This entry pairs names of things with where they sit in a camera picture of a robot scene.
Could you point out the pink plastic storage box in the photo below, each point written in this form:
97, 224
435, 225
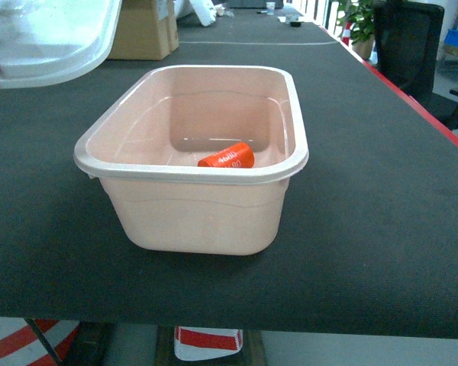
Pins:
145, 148

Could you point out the cardboard box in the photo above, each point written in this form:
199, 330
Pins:
146, 30

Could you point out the orange cylindrical capacitor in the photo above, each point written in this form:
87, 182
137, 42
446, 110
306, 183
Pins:
239, 155

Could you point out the black office chair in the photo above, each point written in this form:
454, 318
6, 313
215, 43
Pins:
407, 38

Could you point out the green potted plant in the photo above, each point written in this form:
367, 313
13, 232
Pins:
356, 20

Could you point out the white box lid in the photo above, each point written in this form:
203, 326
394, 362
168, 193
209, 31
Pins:
50, 42

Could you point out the black table mat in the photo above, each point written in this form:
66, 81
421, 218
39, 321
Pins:
367, 243

